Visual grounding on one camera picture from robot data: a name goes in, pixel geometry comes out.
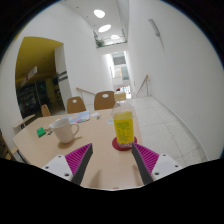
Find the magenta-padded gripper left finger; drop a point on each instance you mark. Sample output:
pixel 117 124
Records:
pixel 60 165

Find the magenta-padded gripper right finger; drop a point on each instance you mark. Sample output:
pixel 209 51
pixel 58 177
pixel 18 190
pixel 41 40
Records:
pixel 163 165

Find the clear bottle with yellow label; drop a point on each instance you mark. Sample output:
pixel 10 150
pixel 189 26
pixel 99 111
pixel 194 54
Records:
pixel 123 130

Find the white mug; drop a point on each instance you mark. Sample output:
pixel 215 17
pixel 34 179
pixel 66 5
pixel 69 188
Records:
pixel 63 131

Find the green flat box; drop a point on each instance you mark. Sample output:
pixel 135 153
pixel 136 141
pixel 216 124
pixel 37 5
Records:
pixel 41 132

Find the flat round red coaster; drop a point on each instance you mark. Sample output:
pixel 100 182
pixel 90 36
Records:
pixel 116 145

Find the colourful printed mouse pad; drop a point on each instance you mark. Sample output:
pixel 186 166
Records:
pixel 81 117

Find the wooden chair with round hole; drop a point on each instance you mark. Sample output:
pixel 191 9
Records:
pixel 45 110
pixel 104 101
pixel 76 106

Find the light wooden side table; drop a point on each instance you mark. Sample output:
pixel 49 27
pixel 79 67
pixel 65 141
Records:
pixel 24 120

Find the white paper note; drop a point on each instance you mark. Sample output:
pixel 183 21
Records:
pixel 95 114

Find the dark shop shelf unit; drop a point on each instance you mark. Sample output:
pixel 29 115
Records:
pixel 31 96

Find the wooden stair handrail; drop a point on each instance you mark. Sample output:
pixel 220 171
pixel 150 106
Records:
pixel 142 83
pixel 85 91

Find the white and red hanging sign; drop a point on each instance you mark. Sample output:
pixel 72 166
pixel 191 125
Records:
pixel 29 75

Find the green potted plant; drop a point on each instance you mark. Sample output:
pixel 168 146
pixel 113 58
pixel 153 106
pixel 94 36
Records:
pixel 99 42

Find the group of round ceiling lights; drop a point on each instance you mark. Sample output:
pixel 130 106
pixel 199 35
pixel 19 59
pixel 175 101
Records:
pixel 104 28

